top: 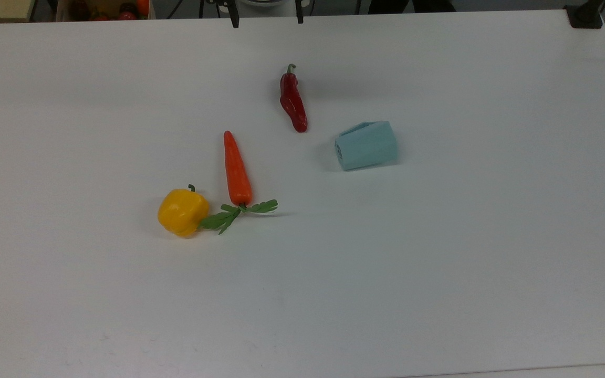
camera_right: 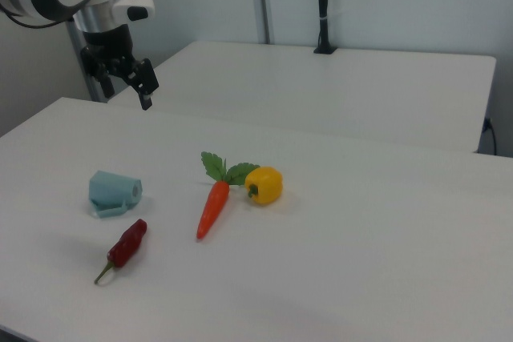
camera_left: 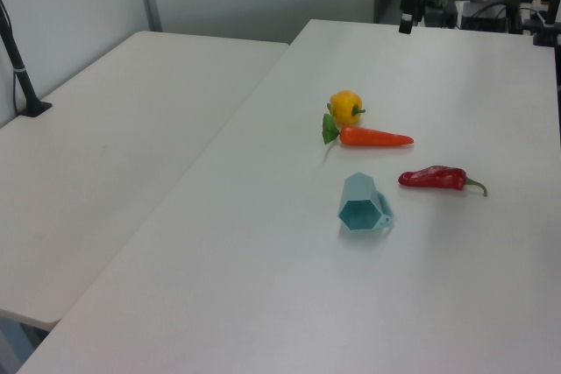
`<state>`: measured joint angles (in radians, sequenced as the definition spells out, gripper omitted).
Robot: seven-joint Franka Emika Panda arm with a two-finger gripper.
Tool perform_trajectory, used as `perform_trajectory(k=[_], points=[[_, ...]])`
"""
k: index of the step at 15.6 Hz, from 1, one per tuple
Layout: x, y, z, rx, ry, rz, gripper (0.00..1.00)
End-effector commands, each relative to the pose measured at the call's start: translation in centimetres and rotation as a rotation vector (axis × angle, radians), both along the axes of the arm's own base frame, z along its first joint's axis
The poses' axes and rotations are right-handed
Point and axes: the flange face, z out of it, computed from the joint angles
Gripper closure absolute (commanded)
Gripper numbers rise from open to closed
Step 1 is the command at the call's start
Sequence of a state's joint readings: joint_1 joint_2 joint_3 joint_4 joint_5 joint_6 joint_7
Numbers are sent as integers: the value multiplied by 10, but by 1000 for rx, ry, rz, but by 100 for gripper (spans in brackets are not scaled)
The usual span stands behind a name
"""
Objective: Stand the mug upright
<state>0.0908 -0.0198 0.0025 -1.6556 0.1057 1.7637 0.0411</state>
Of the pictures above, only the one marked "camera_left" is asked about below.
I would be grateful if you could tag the white side table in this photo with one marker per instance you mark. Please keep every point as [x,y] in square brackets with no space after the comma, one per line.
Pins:
[109,150]

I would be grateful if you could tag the black desktop device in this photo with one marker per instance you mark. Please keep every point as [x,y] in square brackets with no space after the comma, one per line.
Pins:
[488,17]

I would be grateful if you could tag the light blue hexagonal mug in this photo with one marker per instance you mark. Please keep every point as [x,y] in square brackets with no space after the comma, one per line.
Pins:
[357,205]

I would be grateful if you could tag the red toy chili pepper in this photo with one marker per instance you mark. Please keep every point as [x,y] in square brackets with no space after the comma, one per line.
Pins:
[431,178]

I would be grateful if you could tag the orange toy carrot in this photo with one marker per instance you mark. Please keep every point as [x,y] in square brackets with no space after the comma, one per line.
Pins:
[372,137]

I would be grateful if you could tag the black camera pole with clamp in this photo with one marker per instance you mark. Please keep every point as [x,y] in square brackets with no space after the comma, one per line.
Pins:
[548,19]

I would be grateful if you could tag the black electronics box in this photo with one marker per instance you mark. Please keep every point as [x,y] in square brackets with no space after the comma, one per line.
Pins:
[442,12]

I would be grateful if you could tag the yellow toy bell pepper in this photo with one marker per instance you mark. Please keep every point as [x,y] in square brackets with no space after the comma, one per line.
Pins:
[345,107]

